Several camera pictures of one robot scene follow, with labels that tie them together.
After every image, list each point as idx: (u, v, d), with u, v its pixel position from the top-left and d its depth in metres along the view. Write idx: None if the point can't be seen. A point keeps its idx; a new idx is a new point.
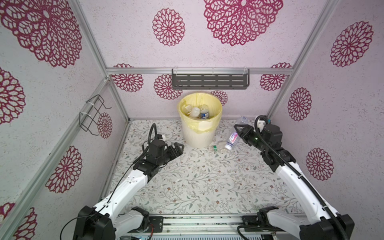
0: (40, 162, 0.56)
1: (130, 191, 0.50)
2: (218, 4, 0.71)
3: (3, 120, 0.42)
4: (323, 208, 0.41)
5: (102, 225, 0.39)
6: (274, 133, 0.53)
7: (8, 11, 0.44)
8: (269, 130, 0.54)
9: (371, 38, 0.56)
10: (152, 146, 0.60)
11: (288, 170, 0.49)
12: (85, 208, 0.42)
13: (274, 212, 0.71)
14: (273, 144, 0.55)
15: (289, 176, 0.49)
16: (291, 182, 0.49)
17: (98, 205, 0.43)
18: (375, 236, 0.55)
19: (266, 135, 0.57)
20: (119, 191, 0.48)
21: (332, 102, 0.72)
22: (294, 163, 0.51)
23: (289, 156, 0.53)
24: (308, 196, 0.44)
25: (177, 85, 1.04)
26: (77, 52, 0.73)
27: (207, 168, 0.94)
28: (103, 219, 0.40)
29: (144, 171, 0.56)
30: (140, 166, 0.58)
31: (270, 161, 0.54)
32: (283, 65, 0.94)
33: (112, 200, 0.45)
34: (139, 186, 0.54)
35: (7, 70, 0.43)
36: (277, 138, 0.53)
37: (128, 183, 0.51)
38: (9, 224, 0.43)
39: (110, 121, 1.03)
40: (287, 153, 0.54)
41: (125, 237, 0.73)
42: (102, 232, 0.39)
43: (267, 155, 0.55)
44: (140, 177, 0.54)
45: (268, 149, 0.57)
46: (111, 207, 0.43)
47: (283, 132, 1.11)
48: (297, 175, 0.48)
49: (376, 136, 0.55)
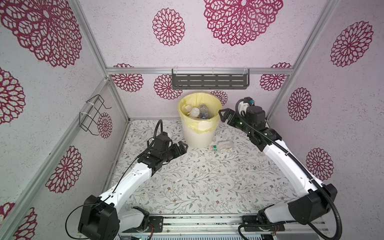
0: (40, 161, 0.56)
1: (136, 183, 0.51)
2: (218, 4, 0.71)
3: (3, 120, 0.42)
4: (310, 181, 0.43)
5: (107, 214, 0.40)
6: (258, 114, 0.54)
7: (8, 11, 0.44)
8: (252, 111, 0.55)
9: (371, 38, 0.56)
10: (159, 140, 0.62)
11: (275, 148, 0.50)
12: (91, 197, 0.43)
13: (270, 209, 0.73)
14: (258, 124, 0.55)
15: (277, 154, 0.49)
16: (278, 159, 0.50)
17: (104, 195, 0.44)
18: (375, 236, 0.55)
19: (249, 117, 0.57)
20: (125, 182, 0.49)
21: (332, 102, 0.72)
22: (279, 140, 0.51)
23: (274, 134, 0.53)
24: (297, 172, 0.45)
25: (177, 84, 1.04)
26: (77, 52, 0.73)
27: (207, 168, 0.94)
28: (108, 208, 0.41)
29: (149, 164, 0.57)
30: (145, 159, 0.59)
31: (257, 141, 0.53)
32: (283, 65, 0.94)
33: (117, 191, 0.46)
34: (143, 178, 0.54)
35: (7, 70, 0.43)
36: (260, 118, 0.53)
37: (133, 175, 0.52)
38: (9, 223, 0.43)
39: (110, 121, 1.03)
40: (271, 131, 0.53)
41: (125, 237, 0.73)
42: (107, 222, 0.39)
43: (254, 136, 0.55)
44: (145, 170, 0.54)
45: (253, 131, 0.56)
46: (116, 197, 0.44)
47: (283, 132, 1.11)
48: (284, 152, 0.48)
49: (376, 136, 0.55)
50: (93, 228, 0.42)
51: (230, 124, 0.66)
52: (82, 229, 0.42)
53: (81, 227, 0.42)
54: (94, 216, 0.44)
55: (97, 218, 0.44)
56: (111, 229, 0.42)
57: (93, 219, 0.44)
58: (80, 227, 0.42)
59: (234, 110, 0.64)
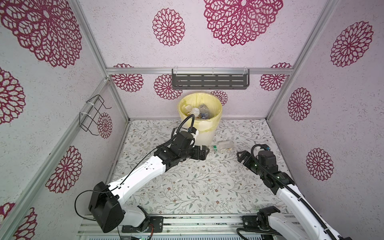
0: (40, 161, 0.56)
1: (147, 177, 0.49)
2: (218, 4, 0.71)
3: (3, 120, 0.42)
4: (325, 230, 0.42)
5: (110, 206, 0.40)
6: (268, 156, 0.59)
7: (8, 11, 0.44)
8: (263, 155, 0.61)
9: (371, 38, 0.56)
10: (181, 136, 0.57)
11: (287, 192, 0.51)
12: (101, 184, 0.43)
13: (274, 217, 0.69)
14: (270, 168, 0.59)
15: (289, 198, 0.51)
16: (290, 203, 0.51)
17: (112, 184, 0.44)
18: (375, 236, 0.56)
19: (261, 160, 0.62)
20: (135, 175, 0.47)
21: (332, 102, 0.72)
22: (292, 185, 0.53)
23: (287, 179, 0.55)
24: (310, 219, 0.44)
25: (177, 85, 1.04)
26: (77, 52, 0.73)
27: (207, 168, 0.94)
28: (112, 200, 0.41)
29: (164, 159, 0.54)
30: (161, 153, 0.56)
31: (270, 183, 0.56)
32: (283, 65, 0.94)
33: (125, 183, 0.45)
34: (156, 174, 0.53)
35: (7, 70, 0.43)
36: (271, 162, 0.59)
37: (145, 169, 0.50)
38: (9, 223, 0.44)
39: (110, 121, 1.03)
40: (284, 175, 0.57)
41: (124, 237, 0.73)
42: (109, 212, 0.39)
43: (266, 178, 0.58)
44: (158, 166, 0.52)
45: (266, 173, 0.60)
46: (123, 189, 0.44)
47: (283, 132, 1.11)
48: (296, 197, 0.50)
49: (376, 136, 0.55)
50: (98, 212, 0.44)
51: (246, 165, 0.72)
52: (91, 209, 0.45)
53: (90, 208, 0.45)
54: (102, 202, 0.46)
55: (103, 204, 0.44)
56: (113, 218, 0.42)
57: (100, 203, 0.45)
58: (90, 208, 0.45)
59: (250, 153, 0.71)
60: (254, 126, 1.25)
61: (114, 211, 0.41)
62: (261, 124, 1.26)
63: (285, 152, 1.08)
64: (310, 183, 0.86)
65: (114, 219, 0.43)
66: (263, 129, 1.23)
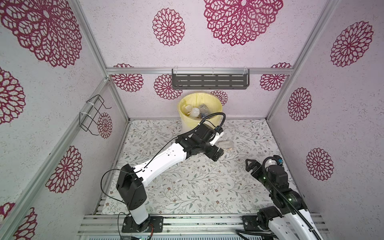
0: (40, 161, 0.56)
1: (168, 163, 0.51)
2: (218, 4, 0.71)
3: (3, 120, 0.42)
4: None
5: (135, 186, 0.42)
6: (279, 174, 0.54)
7: (8, 11, 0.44)
8: (274, 171, 0.56)
9: (371, 38, 0.56)
10: (205, 127, 0.58)
11: (299, 220, 0.48)
12: (127, 166, 0.47)
13: (277, 225, 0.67)
14: (280, 186, 0.56)
15: (300, 227, 0.48)
16: (301, 231, 0.48)
17: (137, 167, 0.47)
18: (375, 236, 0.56)
19: (271, 176, 0.58)
20: (159, 160, 0.49)
21: (332, 102, 0.72)
22: (304, 211, 0.50)
23: (299, 201, 0.52)
24: None
25: (177, 85, 1.04)
26: (77, 52, 0.73)
27: (207, 168, 0.94)
28: (137, 182, 0.43)
29: (185, 147, 0.54)
30: (182, 141, 0.56)
31: (280, 204, 0.53)
32: (283, 65, 0.94)
33: (149, 167, 0.47)
34: (177, 160, 0.54)
35: (7, 70, 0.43)
36: (283, 179, 0.54)
37: (167, 155, 0.51)
38: (9, 223, 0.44)
39: (110, 121, 1.03)
40: (295, 195, 0.53)
41: (125, 237, 0.73)
42: (134, 192, 0.42)
43: (276, 197, 0.54)
44: (180, 152, 0.52)
45: (276, 192, 0.57)
46: (147, 172, 0.46)
47: (283, 132, 1.11)
48: (308, 227, 0.47)
49: (376, 136, 0.55)
50: (124, 191, 0.48)
51: (254, 175, 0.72)
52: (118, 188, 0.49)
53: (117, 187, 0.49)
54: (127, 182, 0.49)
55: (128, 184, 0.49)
56: (137, 198, 0.46)
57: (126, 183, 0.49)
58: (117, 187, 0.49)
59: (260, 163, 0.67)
60: (254, 126, 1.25)
61: (138, 192, 0.44)
62: (261, 124, 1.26)
63: (285, 152, 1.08)
64: (310, 183, 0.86)
65: (138, 198, 0.46)
66: (263, 129, 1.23)
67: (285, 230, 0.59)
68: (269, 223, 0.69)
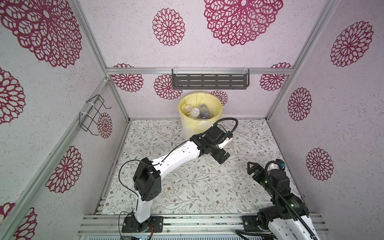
0: (40, 161, 0.56)
1: (183, 159, 0.54)
2: (218, 4, 0.71)
3: (3, 120, 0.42)
4: None
5: (153, 178, 0.45)
6: (281, 179, 0.54)
7: (8, 11, 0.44)
8: (276, 176, 0.56)
9: (371, 38, 0.56)
10: (218, 129, 0.62)
11: (300, 226, 0.48)
12: (146, 158, 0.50)
13: (277, 227, 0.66)
14: (282, 191, 0.55)
15: (300, 233, 0.49)
16: (301, 237, 0.49)
17: (154, 160, 0.50)
18: (375, 236, 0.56)
19: (273, 181, 0.57)
20: (174, 156, 0.52)
21: (332, 102, 0.72)
22: (305, 217, 0.50)
23: (301, 207, 0.51)
24: None
25: (177, 84, 1.04)
26: (77, 52, 0.73)
27: (207, 168, 0.94)
28: (155, 174, 0.46)
29: (199, 145, 0.57)
30: (196, 139, 0.59)
31: (281, 209, 0.52)
32: (283, 65, 0.94)
33: (166, 161, 0.51)
34: (190, 158, 0.57)
35: (7, 70, 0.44)
36: (285, 184, 0.54)
37: (182, 151, 0.54)
38: (9, 223, 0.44)
39: (110, 121, 1.03)
40: (297, 200, 0.53)
41: (125, 237, 0.73)
42: (151, 184, 0.46)
43: (277, 202, 0.54)
44: (194, 150, 0.55)
45: (277, 196, 0.56)
46: (164, 166, 0.49)
47: (283, 132, 1.11)
48: (309, 234, 0.47)
49: (376, 136, 0.55)
50: (141, 182, 0.51)
51: (255, 179, 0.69)
52: (135, 179, 0.52)
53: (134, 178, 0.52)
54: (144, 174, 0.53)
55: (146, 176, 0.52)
56: (153, 190, 0.49)
57: (143, 175, 0.52)
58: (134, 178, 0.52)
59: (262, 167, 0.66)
60: (254, 126, 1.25)
61: (155, 184, 0.47)
62: (261, 124, 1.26)
63: (285, 152, 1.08)
64: (310, 183, 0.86)
65: (154, 190, 0.49)
66: (263, 129, 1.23)
67: (286, 232, 0.59)
68: (269, 224, 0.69)
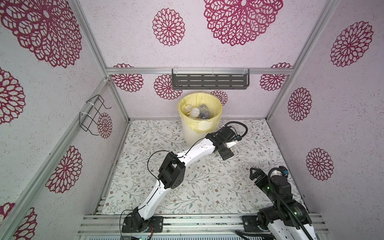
0: (40, 162, 0.56)
1: (201, 153, 0.63)
2: (218, 4, 0.71)
3: (3, 120, 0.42)
4: None
5: (180, 168, 0.55)
6: (283, 185, 0.54)
7: (8, 11, 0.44)
8: (277, 182, 0.55)
9: (371, 38, 0.56)
10: (228, 129, 0.72)
11: (303, 235, 0.48)
12: (172, 153, 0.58)
13: (277, 229, 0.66)
14: (284, 197, 0.55)
15: None
16: None
17: (179, 154, 0.59)
18: (375, 236, 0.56)
19: (275, 187, 0.57)
20: (194, 150, 0.62)
21: (332, 102, 0.72)
22: (308, 225, 0.49)
23: (304, 214, 0.51)
24: None
25: (177, 85, 1.04)
26: (77, 52, 0.73)
27: (207, 168, 0.94)
28: (180, 165, 0.56)
29: (213, 142, 0.66)
30: (211, 136, 0.69)
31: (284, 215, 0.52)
32: (283, 65, 0.94)
33: (188, 154, 0.60)
34: (207, 152, 0.67)
35: (7, 70, 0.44)
36: (286, 190, 0.54)
37: (200, 146, 0.64)
38: (9, 223, 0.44)
39: (110, 121, 1.03)
40: (300, 207, 0.52)
41: (125, 237, 0.73)
42: (178, 173, 0.55)
43: (280, 209, 0.53)
44: (210, 145, 0.65)
45: (280, 203, 0.56)
46: (186, 159, 0.58)
47: (283, 132, 1.11)
48: None
49: (376, 136, 0.55)
50: (167, 173, 0.60)
51: (258, 184, 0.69)
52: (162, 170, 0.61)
53: (161, 169, 0.61)
54: (170, 166, 0.62)
55: (171, 168, 0.61)
56: (178, 179, 0.58)
57: (169, 166, 0.62)
58: (160, 169, 0.61)
59: (265, 173, 0.66)
60: (254, 126, 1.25)
61: (180, 173, 0.56)
62: (261, 124, 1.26)
63: (285, 152, 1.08)
64: (310, 182, 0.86)
65: (178, 179, 0.58)
66: (263, 129, 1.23)
67: (285, 235, 0.60)
68: (269, 224, 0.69)
